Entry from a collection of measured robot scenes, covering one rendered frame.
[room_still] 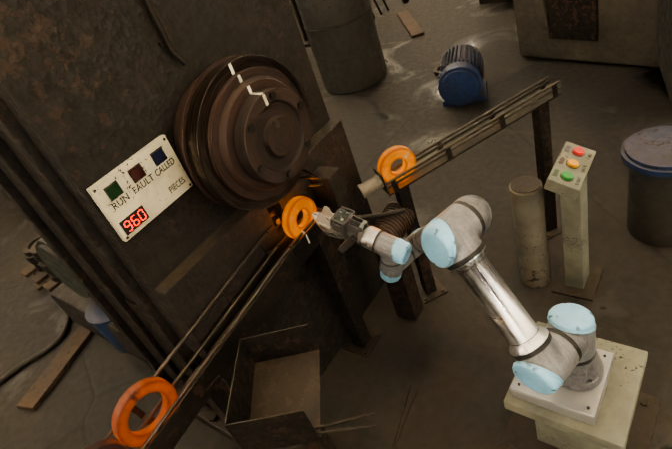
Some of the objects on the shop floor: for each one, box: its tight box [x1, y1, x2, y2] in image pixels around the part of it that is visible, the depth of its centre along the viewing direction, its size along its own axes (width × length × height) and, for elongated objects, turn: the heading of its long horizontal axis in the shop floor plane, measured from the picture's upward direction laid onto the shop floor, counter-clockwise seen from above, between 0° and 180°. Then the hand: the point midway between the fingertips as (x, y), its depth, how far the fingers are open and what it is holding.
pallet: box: [20, 235, 63, 293], centre depth 336 cm, size 120×82×44 cm
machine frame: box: [0, 0, 385, 445], centre depth 196 cm, size 73×108×176 cm
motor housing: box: [371, 201, 424, 321], centre depth 215 cm, size 13×22×54 cm, turn 168°
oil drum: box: [293, 0, 387, 94], centre depth 432 cm, size 59×59×89 cm
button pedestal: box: [544, 141, 604, 302], centre depth 197 cm, size 16×24×62 cm, turn 168°
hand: (315, 216), depth 176 cm, fingers closed
